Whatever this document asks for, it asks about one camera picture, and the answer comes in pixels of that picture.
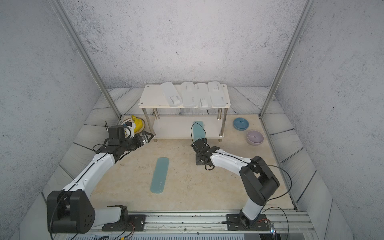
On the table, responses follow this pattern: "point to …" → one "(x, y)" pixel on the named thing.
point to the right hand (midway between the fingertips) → (202, 159)
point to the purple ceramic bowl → (254, 138)
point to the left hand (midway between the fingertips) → (150, 137)
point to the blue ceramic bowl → (240, 123)
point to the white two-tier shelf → (178, 127)
